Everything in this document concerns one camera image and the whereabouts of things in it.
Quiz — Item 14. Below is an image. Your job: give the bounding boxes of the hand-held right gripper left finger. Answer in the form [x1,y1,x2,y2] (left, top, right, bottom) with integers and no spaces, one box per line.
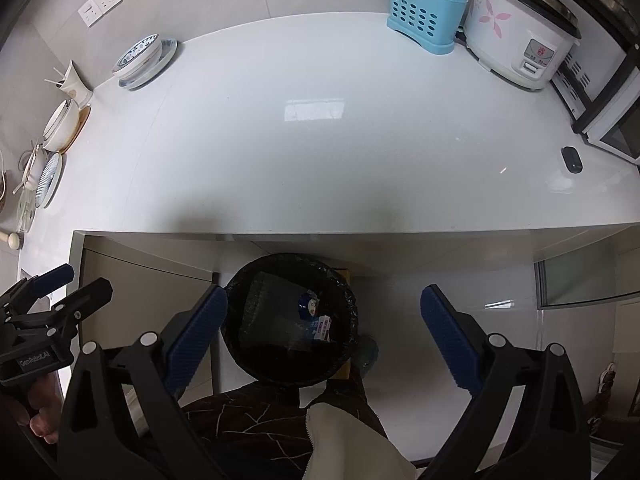
[57,284,229,480]

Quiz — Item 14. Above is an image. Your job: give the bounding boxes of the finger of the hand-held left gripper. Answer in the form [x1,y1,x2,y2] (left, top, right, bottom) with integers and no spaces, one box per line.
[10,277,114,341]
[0,264,76,319]

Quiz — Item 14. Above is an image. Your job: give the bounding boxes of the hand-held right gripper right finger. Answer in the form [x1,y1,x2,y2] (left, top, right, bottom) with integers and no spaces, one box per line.
[417,284,593,480]

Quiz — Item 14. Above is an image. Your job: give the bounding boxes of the black bin with bag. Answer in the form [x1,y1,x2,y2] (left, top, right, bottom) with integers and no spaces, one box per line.
[220,253,361,386]

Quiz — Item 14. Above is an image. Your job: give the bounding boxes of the person's left hand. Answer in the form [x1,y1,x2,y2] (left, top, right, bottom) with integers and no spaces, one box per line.
[0,372,66,441]

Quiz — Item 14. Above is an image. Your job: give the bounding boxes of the beige cabinet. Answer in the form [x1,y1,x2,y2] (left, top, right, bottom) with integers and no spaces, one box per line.
[80,235,221,396]

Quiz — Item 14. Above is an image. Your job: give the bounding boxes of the clear glass plate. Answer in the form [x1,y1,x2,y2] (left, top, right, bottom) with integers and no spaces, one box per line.
[15,187,40,233]

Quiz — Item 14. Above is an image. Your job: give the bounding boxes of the grey slipper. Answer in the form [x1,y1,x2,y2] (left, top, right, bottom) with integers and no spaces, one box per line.
[352,336,380,372]

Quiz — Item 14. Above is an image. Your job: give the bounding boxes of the person's dark patterned pants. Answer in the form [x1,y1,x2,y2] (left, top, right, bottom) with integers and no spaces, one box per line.
[180,365,391,480]

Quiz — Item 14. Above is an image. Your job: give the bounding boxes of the blue striped plate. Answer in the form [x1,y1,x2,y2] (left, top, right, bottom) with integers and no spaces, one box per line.
[35,152,65,208]

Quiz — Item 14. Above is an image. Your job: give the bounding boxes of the white ceramic pot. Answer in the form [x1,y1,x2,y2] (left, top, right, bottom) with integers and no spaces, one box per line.
[19,140,48,196]

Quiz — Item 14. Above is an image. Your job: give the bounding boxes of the large white bowl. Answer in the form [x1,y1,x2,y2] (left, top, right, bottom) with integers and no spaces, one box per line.
[42,102,83,153]

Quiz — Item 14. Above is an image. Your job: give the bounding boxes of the frosted glass panel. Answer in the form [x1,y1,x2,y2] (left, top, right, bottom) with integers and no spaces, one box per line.
[534,250,640,311]

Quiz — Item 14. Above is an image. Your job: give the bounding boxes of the wooden coaster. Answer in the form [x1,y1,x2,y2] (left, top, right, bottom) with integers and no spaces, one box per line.
[60,105,92,153]

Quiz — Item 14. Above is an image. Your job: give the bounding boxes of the small white bowl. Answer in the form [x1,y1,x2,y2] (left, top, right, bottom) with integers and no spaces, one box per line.
[44,99,80,138]

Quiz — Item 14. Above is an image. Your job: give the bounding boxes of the white cup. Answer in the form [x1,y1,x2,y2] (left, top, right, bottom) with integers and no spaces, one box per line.
[59,60,95,106]

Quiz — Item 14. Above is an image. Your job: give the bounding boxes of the small black device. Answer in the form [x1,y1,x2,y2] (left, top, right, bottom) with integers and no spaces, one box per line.
[561,146,583,174]

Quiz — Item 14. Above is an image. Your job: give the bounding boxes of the blue patterned plate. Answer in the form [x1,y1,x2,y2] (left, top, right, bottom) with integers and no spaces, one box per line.
[117,39,178,92]

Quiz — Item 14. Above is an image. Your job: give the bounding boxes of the blue floral bowl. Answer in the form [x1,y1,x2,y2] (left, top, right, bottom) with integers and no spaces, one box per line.
[112,34,161,73]

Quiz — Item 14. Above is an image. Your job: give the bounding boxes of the white microwave oven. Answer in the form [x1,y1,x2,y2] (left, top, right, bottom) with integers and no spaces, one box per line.
[550,50,640,167]

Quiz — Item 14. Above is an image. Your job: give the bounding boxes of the white flowered rice cooker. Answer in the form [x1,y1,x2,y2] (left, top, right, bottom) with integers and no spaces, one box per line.
[461,0,582,92]

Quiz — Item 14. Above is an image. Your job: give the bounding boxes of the blue utensil holder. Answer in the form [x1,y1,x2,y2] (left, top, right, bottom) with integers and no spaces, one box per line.
[386,0,468,55]

